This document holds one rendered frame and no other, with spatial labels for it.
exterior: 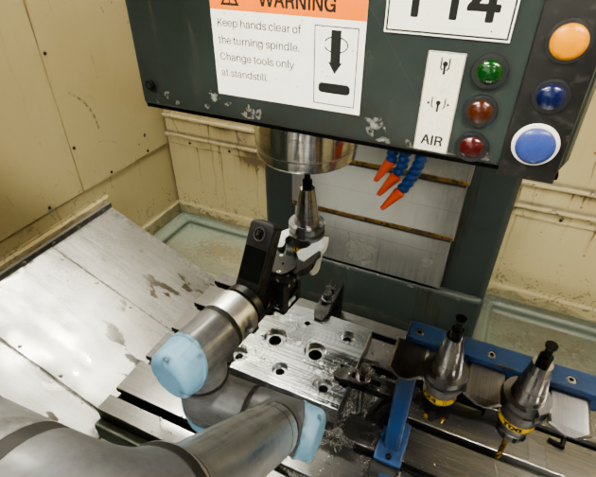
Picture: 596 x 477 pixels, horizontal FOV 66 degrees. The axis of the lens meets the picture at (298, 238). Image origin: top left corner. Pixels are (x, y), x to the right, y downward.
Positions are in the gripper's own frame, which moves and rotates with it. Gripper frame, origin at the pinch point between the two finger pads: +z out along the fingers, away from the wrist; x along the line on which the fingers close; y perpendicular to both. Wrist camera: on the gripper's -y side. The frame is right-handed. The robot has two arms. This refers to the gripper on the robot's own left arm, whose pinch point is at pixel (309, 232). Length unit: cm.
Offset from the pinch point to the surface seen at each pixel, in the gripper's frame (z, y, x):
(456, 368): -11.0, 5.1, 30.9
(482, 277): 50, 35, 26
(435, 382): -12.0, 8.6, 28.9
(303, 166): -7.9, -17.7, 3.6
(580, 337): 84, 73, 58
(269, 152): -8.9, -18.8, -1.5
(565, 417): -8.4, 8.3, 45.4
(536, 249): 87, 46, 36
